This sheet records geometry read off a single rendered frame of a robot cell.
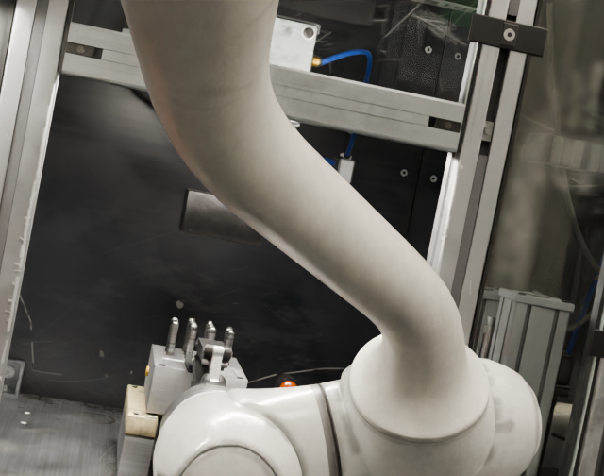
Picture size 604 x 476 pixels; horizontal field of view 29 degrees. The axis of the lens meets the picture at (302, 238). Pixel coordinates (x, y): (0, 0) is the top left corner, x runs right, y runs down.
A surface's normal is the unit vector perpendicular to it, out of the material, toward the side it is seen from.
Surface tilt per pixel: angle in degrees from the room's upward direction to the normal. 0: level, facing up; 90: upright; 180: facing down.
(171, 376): 90
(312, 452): 76
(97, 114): 90
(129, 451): 90
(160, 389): 90
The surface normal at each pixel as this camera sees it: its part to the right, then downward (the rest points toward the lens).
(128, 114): 0.15, 0.08
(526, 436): 0.62, 0.09
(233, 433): 0.06, -0.90
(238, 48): 0.48, 0.73
